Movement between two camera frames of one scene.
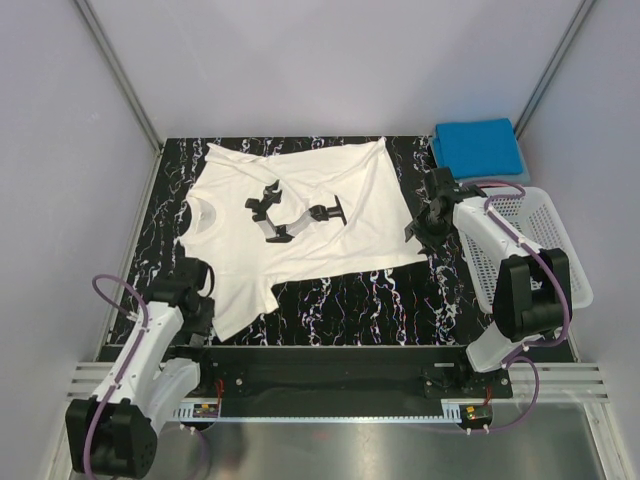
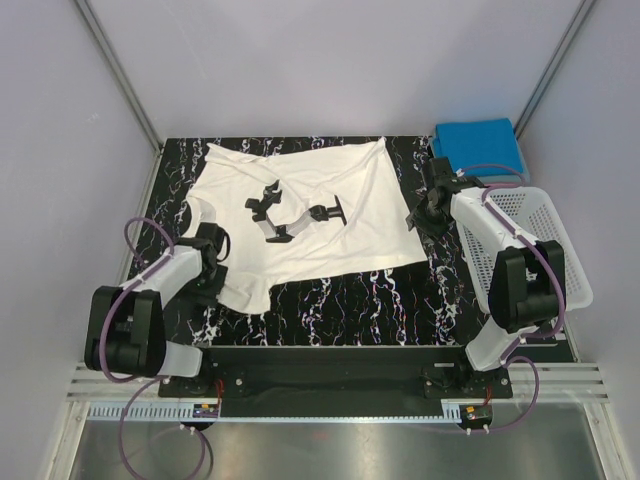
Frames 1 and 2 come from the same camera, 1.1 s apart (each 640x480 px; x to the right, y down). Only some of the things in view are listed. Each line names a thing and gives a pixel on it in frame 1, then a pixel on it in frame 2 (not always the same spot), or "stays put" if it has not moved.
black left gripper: (203, 326) → (212, 292)
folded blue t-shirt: (478, 149) stays put
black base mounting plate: (343, 380) stays put
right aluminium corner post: (553, 66) stays put
